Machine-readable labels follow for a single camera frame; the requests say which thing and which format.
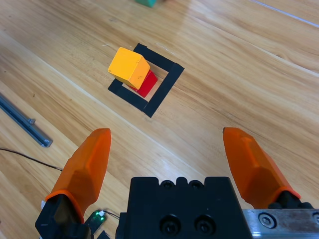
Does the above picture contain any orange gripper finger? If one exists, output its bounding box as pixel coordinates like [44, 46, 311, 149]
[34, 127, 112, 239]
[222, 126, 314, 210]

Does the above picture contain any red wooden cube block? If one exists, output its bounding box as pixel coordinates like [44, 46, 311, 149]
[128, 69, 159, 99]

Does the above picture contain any yellow wooden cube block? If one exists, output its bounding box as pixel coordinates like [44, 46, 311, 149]
[107, 46, 151, 87]

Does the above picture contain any green wooden cube block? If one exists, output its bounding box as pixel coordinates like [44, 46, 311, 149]
[134, 0, 158, 8]

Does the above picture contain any small green-lit circuit board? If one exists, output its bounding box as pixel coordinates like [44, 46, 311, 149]
[84, 210, 107, 236]

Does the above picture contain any black tape square outline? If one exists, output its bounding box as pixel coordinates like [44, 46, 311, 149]
[107, 42, 185, 118]

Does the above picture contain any thin black wire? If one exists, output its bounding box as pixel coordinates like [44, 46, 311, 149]
[0, 148, 120, 220]

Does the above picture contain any grey aluminium rail profile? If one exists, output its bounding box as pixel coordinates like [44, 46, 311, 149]
[0, 93, 53, 148]

